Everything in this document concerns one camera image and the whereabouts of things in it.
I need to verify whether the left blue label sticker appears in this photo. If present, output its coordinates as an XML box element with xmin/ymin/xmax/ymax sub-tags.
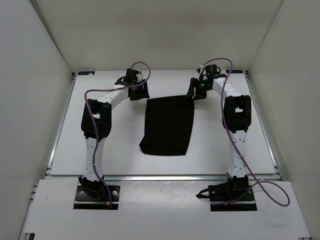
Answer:
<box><xmin>77</xmin><ymin>71</ymin><xmax>95</xmax><ymax>76</ymax></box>

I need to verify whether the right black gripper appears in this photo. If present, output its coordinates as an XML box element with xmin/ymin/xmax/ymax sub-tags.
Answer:
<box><xmin>186</xmin><ymin>78</ymin><xmax>212</xmax><ymax>101</ymax></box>

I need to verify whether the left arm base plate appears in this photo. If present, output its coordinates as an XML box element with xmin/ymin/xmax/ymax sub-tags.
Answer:
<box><xmin>73</xmin><ymin>183</ymin><xmax>121</xmax><ymax>210</ymax></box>

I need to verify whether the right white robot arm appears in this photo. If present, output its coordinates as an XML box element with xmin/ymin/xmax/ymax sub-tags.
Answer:
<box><xmin>187</xmin><ymin>64</ymin><xmax>252</xmax><ymax>181</ymax></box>

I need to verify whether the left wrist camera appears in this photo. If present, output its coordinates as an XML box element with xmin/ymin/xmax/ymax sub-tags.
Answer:
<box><xmin>136</xmin><ymin>71</ymin><xmax>143</xmax><ymax>83</ymax></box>

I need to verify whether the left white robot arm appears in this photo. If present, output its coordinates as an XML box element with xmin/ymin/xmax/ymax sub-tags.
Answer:
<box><xmin>79</xmin><ymin>68</ymin><xmax>150</xmax><ymax>199</ymax></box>

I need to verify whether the black skirt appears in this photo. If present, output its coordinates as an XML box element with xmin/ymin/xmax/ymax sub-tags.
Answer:
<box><xmin>139</xmin><ymin>95</ymin><xmax>195</xmax><ymax>156</ymax></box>

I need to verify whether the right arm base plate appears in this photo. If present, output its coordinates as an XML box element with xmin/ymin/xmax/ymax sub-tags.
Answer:
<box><xmin>196</xmin><ymin>177</ymin><xmax>258</xmax><ymax>212</ymax></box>

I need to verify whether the aluminium rail front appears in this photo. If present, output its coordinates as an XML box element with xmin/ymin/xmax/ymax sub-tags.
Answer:
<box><xmin>104</xmin><ymin>175</ymin><xmax>227</xmax><ymax>181</ymax></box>

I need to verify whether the right blue label sticker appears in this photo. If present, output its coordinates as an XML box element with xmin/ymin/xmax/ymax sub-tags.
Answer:
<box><xmin>225</xmin><ymin>69</ymin><xmax>244</xmax><ymax>74</ymax></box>

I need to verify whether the blue label sticker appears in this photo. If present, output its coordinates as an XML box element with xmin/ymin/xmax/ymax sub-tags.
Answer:
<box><xmin>225</xmin><ymin>69</ymin><xmax>244</xmax><ymax>74</ymax></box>
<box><xmin>77</xmin><ymin>71</ymin><xmax>95</xmax><ymax>76</ymax></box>

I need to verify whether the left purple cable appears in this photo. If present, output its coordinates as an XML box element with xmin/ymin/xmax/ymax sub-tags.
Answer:
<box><xmin>83</xmin><ymin>61</ymin><xmax>152</xmax><ymax>201</ymax></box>

